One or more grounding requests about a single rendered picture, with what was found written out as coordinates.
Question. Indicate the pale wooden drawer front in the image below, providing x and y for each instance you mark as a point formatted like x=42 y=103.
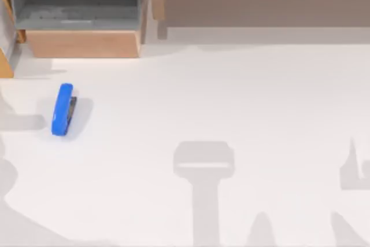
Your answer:
x=82 y=44

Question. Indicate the blue stapler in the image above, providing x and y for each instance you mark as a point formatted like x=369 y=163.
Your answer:
x=61 y=111

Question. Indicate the pulled-out wooden drawer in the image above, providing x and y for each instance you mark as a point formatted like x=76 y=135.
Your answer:
x=78 y=1

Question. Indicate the wooden cupboard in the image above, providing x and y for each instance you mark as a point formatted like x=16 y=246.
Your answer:
x=5 y=41

